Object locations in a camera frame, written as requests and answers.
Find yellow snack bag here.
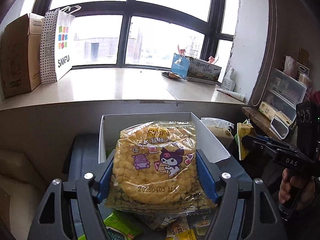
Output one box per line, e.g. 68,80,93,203
235,119,257,160

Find green seaweed snack bag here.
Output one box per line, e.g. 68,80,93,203
77,209,144,240

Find round corn cracker pack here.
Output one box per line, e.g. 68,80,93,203
105,121,216,215

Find person's right hand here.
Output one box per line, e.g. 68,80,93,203
278,168,315,210

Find wooden side shelf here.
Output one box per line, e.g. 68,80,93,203
242,107,280,140

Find beige small carton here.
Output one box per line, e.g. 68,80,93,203
258,101,292,126

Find soft tissue pack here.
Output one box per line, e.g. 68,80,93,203
201,118,234,148

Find small jelly cup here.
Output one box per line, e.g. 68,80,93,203
194,220,211,236

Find clear plastic drawer unit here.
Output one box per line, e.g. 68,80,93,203
264,69,306,121

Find white tube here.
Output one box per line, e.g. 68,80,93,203
217,88,245,102

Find small pastry packet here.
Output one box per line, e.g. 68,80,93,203
142,213,190,238

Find white open storage box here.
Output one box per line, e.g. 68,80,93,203
98,112,232,165

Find yellow pouch red text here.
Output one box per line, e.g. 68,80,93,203
166,229,197,240

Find white plastic bottle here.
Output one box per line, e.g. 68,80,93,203
221,68,235,92

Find beige sofa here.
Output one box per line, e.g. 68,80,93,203
1,150,46,239

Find blue printed tissue carton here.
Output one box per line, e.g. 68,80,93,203
171,53,222,83

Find small wrapper on sill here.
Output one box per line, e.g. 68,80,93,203
161,72,181,79

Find white SANFU shopping bag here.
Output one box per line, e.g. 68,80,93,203
40,5,81,84

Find brown cardboard box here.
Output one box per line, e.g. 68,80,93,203
1,13,44,98

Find brown leather strap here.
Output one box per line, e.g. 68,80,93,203
248,0,278,108

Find black window frame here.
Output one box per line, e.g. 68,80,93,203
33,0,236,68

